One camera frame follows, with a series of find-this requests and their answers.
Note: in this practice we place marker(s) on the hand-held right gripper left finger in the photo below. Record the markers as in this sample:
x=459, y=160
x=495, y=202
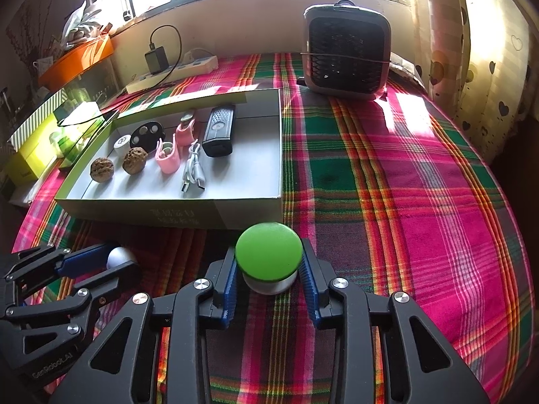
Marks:
x=229, y=286

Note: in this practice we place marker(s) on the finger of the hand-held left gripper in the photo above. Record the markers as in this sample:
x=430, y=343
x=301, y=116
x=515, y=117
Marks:
x=122, y=275
x=84, y=259

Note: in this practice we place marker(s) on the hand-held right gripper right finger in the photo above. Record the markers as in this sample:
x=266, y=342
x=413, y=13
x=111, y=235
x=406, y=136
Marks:
x=309, y=286

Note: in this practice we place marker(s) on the white egg-shaped gadget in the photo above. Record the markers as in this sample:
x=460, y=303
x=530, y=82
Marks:
x=120, y=256

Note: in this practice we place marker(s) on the green mushroom-shaped lamp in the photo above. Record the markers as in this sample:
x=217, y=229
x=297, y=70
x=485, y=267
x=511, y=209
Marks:
x=267, y=252

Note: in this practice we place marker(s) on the brown walnut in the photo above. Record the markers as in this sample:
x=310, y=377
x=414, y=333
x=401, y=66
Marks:
x=102, y=170
x=134, y=160

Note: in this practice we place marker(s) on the green and white cardboard box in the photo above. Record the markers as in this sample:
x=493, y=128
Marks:
x=236, y=176

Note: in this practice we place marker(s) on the small white round cap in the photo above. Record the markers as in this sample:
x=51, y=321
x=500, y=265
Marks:
x=122, y=143

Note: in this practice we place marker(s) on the pale pink clip case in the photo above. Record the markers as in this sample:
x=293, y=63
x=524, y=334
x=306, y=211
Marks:
x=168, y=162

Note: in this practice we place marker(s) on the black oval button device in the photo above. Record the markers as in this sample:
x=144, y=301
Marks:
x=145, y=132

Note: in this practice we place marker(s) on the black perforated remote device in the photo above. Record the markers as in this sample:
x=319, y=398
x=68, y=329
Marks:
x=217, y=134

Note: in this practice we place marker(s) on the pink holder with grey button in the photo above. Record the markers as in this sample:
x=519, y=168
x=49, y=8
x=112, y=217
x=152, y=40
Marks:
x=185, y=134

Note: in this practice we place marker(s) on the black tablet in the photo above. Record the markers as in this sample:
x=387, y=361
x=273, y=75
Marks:
x=103, y=120

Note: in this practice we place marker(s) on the green striped box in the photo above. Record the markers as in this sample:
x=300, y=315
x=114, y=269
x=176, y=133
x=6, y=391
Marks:
x=38, y=120

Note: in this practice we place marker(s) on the pale green packet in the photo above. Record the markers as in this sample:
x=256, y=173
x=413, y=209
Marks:
x=80, y=111

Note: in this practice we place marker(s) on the orange tray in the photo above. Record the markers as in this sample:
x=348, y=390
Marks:
x=75, y=63

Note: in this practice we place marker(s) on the black charger adapter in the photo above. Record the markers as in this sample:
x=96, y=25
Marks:
x=156, y=61

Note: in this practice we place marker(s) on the red berry branches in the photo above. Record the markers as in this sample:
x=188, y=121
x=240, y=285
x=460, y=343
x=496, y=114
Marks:
x=25, y=46

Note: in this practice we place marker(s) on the white power strip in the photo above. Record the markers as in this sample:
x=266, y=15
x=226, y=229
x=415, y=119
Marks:
x=198, y=65

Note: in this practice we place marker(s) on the pink desktop fan heater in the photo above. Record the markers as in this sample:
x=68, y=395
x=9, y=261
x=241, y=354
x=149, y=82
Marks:
x=345, y=54

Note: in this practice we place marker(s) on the crumpled plastic bag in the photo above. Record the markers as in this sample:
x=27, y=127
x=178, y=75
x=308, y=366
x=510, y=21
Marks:
x=78, y=21

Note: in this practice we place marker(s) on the heart-print curtain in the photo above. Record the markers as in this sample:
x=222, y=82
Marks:
x=484, y=71

